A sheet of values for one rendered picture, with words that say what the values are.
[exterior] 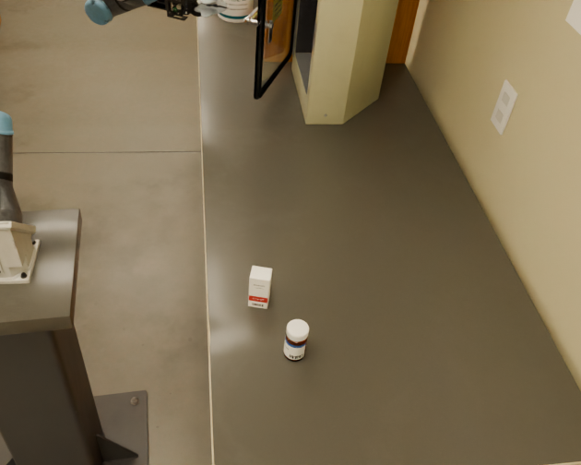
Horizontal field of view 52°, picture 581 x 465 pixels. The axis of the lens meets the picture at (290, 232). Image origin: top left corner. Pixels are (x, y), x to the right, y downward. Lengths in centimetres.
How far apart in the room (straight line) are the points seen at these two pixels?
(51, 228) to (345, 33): 87
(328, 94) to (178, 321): 114
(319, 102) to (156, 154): 162
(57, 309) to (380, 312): 65
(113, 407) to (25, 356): 79
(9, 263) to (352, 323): 69
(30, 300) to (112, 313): 118
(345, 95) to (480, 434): 98
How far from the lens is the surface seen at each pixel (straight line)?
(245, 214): 143
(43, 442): 179
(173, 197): 293
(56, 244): 140
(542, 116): 143
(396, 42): 212
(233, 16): 229
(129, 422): 217
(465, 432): 116
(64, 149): 331
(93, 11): 178
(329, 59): 166
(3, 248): 128
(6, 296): 132
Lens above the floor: 190
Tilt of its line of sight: 43 degrees down
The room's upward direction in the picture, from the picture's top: 7 degrees clockwise
